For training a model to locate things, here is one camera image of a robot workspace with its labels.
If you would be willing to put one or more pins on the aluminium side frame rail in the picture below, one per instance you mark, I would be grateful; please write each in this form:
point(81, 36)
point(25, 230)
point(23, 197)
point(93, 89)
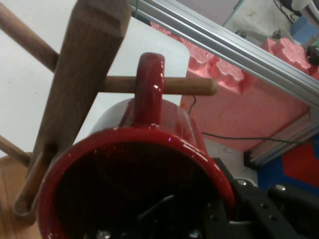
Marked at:
point(236, 52)

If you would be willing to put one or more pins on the dark blue floor mat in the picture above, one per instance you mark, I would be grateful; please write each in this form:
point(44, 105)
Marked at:
point(270, 171)

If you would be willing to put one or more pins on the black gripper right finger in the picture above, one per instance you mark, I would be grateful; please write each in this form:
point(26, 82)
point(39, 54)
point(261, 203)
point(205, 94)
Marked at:
point(274, 214)

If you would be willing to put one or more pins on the black power adapter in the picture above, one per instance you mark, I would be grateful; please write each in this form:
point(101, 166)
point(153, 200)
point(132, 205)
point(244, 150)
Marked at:
point(313, 55)

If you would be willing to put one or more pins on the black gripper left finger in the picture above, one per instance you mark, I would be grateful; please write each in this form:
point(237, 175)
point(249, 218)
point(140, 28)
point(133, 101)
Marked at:
point(214, 224)

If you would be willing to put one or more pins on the blue box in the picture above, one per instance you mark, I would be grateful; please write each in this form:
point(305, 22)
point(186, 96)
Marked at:
point(305, 28)

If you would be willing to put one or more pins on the red enamel mug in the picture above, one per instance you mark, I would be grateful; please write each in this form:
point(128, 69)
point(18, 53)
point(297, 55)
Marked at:
point(149, 99)

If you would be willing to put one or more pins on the red foam floor mat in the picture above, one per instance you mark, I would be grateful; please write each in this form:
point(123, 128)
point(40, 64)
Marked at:
point(236, 112)

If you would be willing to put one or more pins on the orange floor tile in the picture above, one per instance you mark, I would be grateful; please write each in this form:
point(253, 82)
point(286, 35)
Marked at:
point(304, 164)

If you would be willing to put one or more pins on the short aluminium profile foot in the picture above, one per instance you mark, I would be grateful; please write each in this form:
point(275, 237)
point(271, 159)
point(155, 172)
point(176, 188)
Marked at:
point(281, 139)

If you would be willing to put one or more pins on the wooden mug tree stand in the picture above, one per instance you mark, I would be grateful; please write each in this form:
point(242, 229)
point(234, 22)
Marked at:
point(82, 74)

